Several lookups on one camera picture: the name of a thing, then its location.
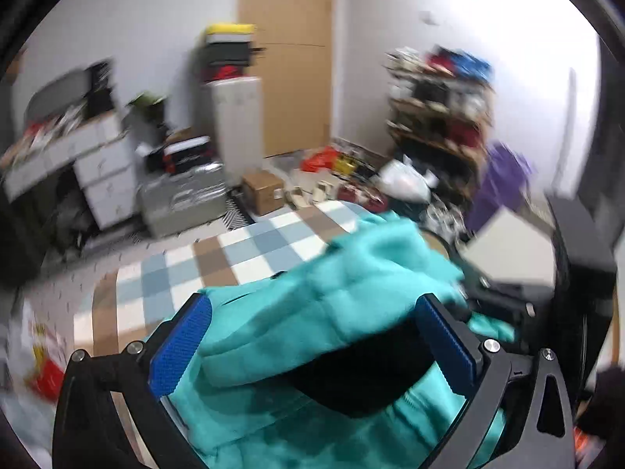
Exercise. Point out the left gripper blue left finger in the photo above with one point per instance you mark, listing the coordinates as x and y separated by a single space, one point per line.
172 346

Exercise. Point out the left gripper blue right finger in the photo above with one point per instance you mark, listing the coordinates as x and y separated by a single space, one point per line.
453 346

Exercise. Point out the teal hooded sweatshirt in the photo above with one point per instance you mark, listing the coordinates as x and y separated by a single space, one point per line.
238 411

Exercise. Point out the checkered bed sheet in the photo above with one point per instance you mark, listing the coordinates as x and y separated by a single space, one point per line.
138 287

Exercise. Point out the grey-green bed headboard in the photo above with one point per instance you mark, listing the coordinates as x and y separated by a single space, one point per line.
509 249

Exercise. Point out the purple bag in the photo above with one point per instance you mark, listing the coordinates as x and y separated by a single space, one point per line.
506 178

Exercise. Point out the cardboard box on floor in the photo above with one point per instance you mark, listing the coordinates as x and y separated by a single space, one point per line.
263 192

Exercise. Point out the white plastic bag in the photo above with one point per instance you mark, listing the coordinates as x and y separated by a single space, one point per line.
401 181

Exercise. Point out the black red shoebox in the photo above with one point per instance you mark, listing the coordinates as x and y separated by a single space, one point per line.
182 156

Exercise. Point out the orange plastic bag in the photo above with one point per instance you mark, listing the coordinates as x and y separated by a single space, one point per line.
321 160

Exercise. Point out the wooden shoe rack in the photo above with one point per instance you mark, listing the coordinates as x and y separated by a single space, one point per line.
441 111

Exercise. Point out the white tall cabinet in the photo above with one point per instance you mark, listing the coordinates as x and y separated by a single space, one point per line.
230 112

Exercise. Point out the yellow lid box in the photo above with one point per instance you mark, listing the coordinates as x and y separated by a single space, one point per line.
228 32

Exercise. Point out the tan wooden door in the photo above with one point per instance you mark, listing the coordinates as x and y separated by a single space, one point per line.
295 66

